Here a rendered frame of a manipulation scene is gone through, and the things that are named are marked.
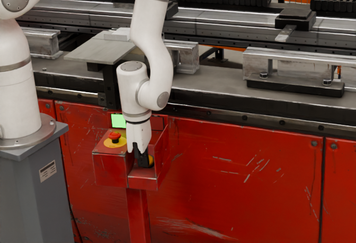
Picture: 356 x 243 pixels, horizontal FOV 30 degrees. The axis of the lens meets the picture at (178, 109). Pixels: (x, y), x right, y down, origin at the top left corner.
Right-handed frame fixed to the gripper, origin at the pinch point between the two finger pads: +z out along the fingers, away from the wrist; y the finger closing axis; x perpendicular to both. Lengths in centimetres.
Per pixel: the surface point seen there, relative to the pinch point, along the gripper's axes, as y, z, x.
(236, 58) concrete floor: -268, 99, -20
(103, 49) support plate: -27.5, -22.9, -19.0
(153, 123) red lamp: -12.7, -5.3, 0.2
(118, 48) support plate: -28.5, -22.8, -14.3
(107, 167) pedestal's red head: 3.1, 1.5, -10.6
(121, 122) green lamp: -12.7, -4.9, -10.4
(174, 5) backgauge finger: -70, -21, -6
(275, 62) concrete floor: -263, 99, 8
